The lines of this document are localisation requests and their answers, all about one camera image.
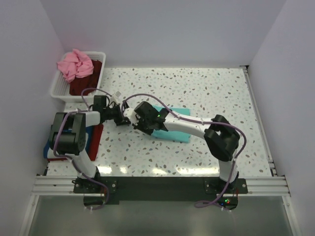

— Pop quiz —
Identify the teal t shirt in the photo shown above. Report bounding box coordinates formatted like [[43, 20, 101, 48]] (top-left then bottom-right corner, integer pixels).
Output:
[[152, 108, 190, 143]]

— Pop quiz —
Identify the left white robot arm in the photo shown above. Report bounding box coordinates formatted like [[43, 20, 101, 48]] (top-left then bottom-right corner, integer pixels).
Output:
[[48, 92, 130, 193]]

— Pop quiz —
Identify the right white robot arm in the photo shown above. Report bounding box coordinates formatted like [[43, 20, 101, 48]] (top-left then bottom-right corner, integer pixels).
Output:
[[124, 102, 240, 193]]

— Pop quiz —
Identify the folded red t shirt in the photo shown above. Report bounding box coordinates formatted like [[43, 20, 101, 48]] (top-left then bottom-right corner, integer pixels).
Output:
[[46, 124, 104, 162]]

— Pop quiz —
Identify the folded blue printed t shirt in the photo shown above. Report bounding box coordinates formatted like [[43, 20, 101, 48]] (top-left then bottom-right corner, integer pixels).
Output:
[[43, 126, 94, 161]]

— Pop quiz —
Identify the dark red t shirt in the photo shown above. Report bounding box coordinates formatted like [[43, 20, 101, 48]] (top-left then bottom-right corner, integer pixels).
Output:
[[69, 60, 102, 96]]

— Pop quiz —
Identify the white plastic laundry basket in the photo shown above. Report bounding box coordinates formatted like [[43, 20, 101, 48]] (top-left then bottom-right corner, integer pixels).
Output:
[[50, 49, 106, 102]]

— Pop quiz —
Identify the pink t shirt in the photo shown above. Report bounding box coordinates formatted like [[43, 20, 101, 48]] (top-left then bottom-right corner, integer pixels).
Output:
[[57, 49, 94, 84]]

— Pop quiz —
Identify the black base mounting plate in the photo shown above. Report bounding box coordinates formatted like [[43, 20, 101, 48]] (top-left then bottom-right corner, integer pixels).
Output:
[[72, 177, 249, 210]]

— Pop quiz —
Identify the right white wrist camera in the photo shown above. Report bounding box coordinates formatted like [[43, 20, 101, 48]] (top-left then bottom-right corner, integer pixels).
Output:
[[123, 108, 138, 125]]

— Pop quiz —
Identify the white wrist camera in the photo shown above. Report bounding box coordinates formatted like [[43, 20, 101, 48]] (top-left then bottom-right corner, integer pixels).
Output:
[[110, 91, 121, 104], [123, 108, 138, 125]]

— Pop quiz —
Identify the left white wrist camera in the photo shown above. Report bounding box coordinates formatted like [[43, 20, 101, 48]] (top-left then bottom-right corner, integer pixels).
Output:
[[110, 91, 121, 104]]

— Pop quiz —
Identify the aluminium frame rail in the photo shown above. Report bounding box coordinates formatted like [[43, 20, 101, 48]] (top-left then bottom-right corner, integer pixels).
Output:
[[21, 67, 301, 236]]

